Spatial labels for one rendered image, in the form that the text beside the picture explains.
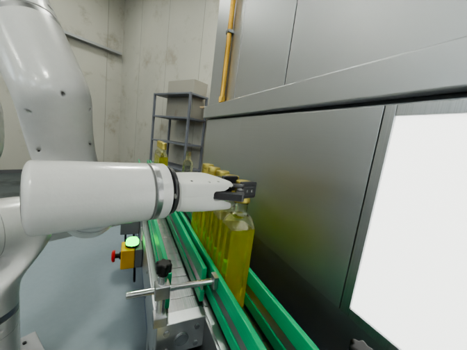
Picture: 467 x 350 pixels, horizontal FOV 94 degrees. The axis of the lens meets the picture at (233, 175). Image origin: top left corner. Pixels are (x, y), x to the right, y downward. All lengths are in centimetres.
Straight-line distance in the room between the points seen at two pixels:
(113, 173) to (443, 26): 47
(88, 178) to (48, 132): 12
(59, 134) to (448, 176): 51
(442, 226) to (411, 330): 14
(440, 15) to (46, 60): 51
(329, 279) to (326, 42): 48
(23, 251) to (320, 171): 63
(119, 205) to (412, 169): 38
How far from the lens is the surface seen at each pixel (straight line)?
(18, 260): 66
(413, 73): 41
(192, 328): 54
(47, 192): 29
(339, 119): 45
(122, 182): 30
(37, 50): 39
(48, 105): 37
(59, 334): 100
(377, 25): 51
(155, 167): 33
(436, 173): 37
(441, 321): 39
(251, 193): 42
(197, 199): 33
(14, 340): 75
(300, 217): 50
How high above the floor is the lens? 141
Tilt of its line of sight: 9 degrees down
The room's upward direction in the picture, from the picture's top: 7 degrees clockwise
